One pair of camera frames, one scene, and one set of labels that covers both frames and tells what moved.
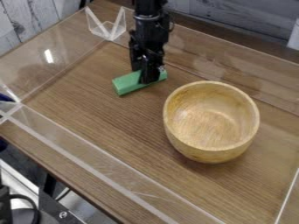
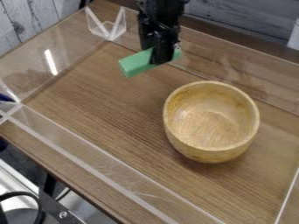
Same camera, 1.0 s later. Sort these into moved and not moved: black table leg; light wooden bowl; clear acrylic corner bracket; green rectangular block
Moved: green rectangular block
Not moved: clear acrylic corner bracket; light wooden bowl; black table leg
